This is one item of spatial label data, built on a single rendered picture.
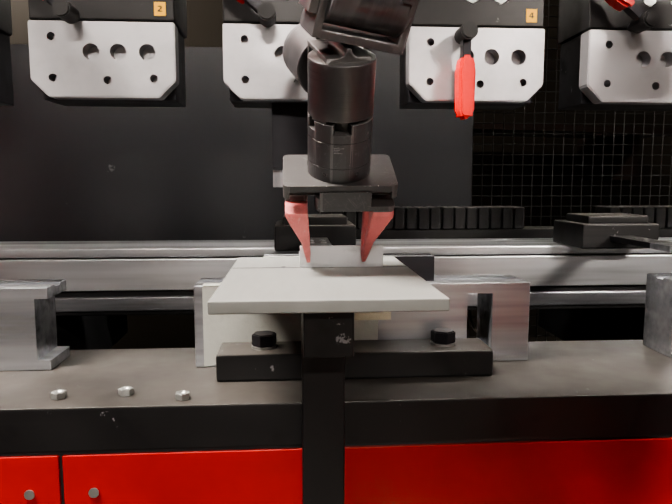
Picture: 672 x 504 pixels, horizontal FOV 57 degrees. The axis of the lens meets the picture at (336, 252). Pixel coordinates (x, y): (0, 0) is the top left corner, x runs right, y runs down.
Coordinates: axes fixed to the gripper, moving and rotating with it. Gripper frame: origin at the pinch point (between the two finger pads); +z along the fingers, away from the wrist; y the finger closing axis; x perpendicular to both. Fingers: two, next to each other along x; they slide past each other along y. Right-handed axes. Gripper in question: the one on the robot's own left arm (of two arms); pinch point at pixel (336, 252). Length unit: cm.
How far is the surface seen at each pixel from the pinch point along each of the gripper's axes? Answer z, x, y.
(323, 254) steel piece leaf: 0.8, -0.7, 1.2
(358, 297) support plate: -5.7, 14.7, -0.6
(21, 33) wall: 23, -168, 94
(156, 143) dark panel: 15, -61, 30
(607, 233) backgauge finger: 14, -25, -43
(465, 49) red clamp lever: -16.5, -12.9, -13.9
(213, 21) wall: 23, -185, 32
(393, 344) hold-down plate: 12.7, -0.1, -6.8
